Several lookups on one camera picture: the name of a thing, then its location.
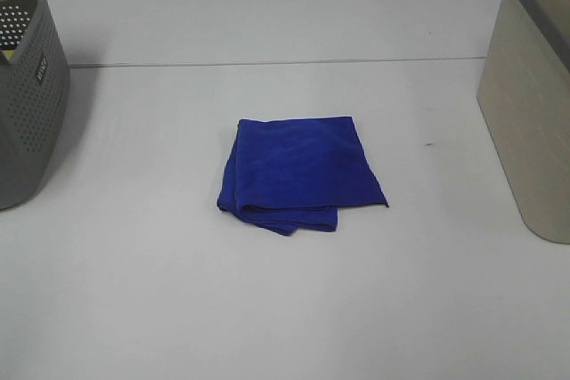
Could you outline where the blue towel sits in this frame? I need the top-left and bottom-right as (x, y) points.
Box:
(216, 117), (388, 236)

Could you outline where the beige plastic basket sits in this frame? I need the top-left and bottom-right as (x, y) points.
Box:
(476, 0), (569, 244)

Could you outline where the grey perforated plastic basket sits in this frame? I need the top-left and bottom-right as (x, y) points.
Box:
(1, 0), (70, 209)

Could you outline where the yellow folded towel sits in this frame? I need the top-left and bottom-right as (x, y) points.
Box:
(0, 49), (15, 67)

